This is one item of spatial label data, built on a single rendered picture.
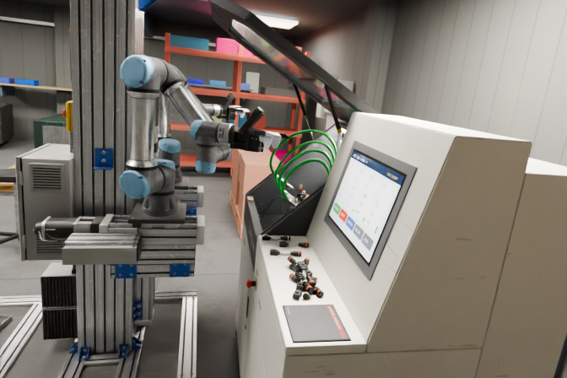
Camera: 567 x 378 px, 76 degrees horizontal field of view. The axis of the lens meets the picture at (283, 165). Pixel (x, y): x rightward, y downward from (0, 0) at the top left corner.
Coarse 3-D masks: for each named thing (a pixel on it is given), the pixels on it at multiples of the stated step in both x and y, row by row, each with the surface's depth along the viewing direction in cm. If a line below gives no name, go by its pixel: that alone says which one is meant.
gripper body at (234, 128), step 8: (232, 128) 128; (248, 128) 128; (232, 136) 128; (240, 136) 129; (248, 136) 126; (256, 136) 126; (232, 144) 129; (240, 144) 129; (248, 144) 126; (256, 144) 126; (256, 152) 126
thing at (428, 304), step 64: (384, 128) 122; (448, 128) 108; (448, 192) 90; (512, 192) 93; (256, 256) 156; (320, 256) 141; (384, 256) 100; (448, 256) 94; (256, 320) 144; (384, 320) 95; (448, 320) 99
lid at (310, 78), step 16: (224, 0) 142; (224, 16) 157; (240, 16) 137; (256, 16) 137; (240, 32) 180; (256, 32) 143; (272, 32) 139; (256, 48) 194; (272, 48) 165; (288, 48) 141; (272, 64) 205; (288, 64) 176; (304, 64) 144; (288, 80) 212; (304, 80) 190; (320, 80) 149; (336, 80) 147; (320, 96) 206; (336, 96) 171; (352, 96) 150; (352, 112) 171; (368, 112) 153
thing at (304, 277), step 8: (296, 264) 130; (304, 264) 125; (296, 272) 124; (304, 272) 123; (296, 280) 122; (304, 280) 119; (312, 280) 117; (296, 288) 118; (312, 288) 114; (296, 296) 112; (304, 296) 113; (320, 296) 115
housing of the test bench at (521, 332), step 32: (544, 192) 95; (512, 224) 96; (544, 224) 97; (512, 256) 98; (544, 256) 100; (512, 288) 100; (544, 288) 102; (512, 320) 103; (544, 320) 105; (512, 352) 106; (544, 352) 108
